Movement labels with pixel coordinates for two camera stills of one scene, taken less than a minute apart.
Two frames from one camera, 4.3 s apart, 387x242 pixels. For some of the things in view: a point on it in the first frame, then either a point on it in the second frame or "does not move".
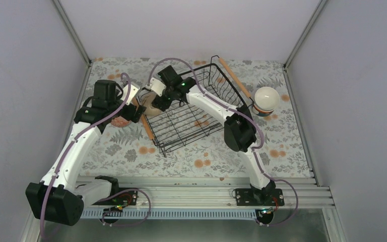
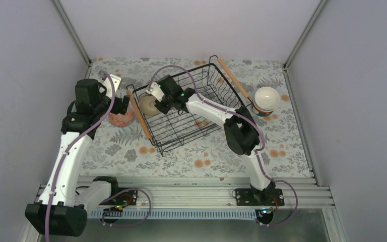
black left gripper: x=128 y=115 → x=115 y=109
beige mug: x=148 y=98 does not move
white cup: x=267 y=98 does not move
